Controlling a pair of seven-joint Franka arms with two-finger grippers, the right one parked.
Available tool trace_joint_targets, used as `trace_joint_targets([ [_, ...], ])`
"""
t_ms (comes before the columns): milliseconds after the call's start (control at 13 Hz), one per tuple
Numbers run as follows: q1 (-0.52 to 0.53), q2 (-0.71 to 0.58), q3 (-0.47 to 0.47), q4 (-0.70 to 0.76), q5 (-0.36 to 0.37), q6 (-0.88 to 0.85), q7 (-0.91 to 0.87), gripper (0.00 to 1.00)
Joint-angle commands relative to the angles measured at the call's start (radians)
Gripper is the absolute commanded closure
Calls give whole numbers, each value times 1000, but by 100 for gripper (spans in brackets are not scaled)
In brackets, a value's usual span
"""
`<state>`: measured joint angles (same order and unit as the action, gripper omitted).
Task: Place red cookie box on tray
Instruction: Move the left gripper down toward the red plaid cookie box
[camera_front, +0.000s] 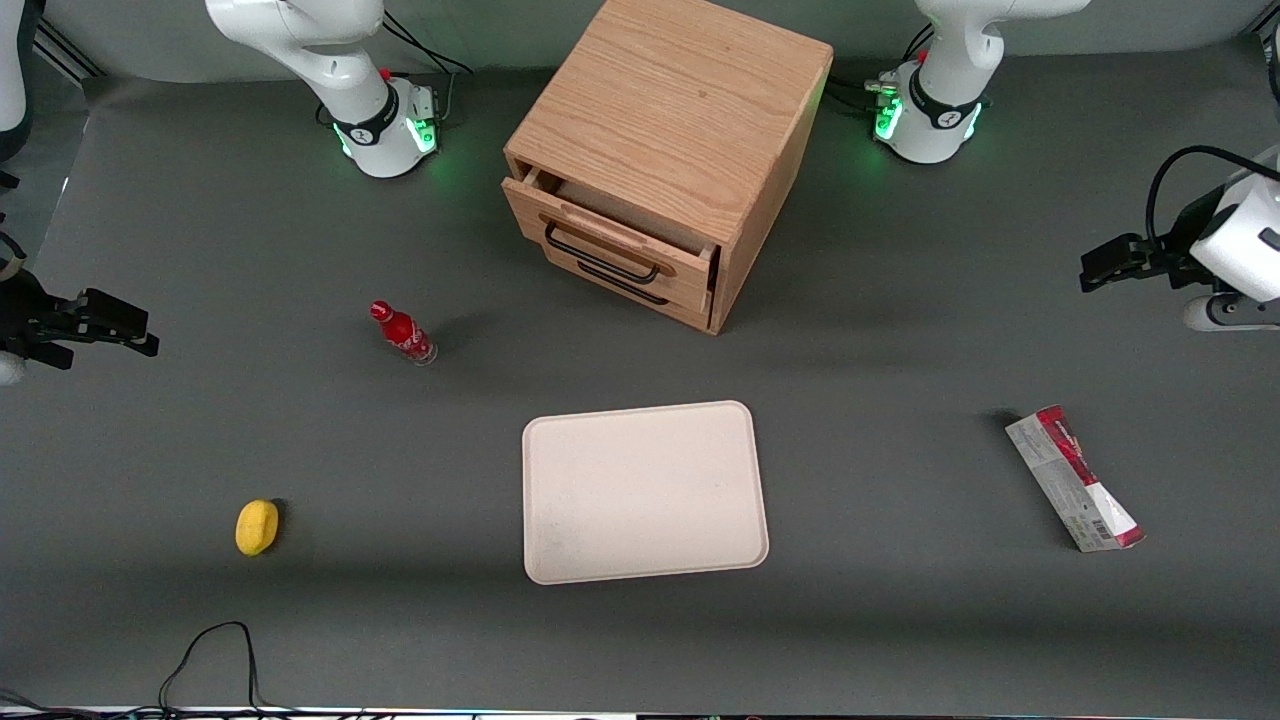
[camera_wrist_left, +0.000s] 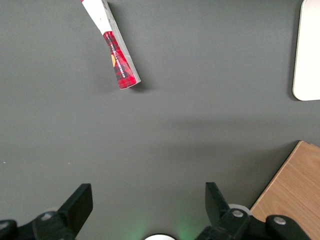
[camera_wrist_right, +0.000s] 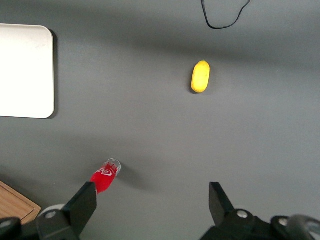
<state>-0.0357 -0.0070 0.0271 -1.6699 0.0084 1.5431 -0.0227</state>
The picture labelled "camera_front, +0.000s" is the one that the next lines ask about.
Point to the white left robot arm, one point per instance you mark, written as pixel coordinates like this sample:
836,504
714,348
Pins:
940,90

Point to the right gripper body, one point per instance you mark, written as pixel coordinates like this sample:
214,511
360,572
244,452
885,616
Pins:
28,316

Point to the red cola bottle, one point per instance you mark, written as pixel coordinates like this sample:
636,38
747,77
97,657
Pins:
404,334

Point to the beige plastic tray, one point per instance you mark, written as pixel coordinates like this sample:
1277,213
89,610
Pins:
640,495

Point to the aluminium frame rail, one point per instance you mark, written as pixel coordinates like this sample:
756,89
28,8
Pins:
65,50

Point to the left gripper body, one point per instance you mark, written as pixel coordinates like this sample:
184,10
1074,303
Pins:
1163,259

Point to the red cookie box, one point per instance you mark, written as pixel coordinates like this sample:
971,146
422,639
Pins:
1075,480

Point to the yellow lemon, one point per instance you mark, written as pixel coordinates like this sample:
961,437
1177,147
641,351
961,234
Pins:
256,527

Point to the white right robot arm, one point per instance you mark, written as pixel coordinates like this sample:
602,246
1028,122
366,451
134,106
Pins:
350,70

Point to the wooden drawer cabinet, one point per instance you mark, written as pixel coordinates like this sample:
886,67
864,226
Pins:
680,100

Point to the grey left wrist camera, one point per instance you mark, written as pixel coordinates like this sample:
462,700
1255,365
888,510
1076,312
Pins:
1225,312

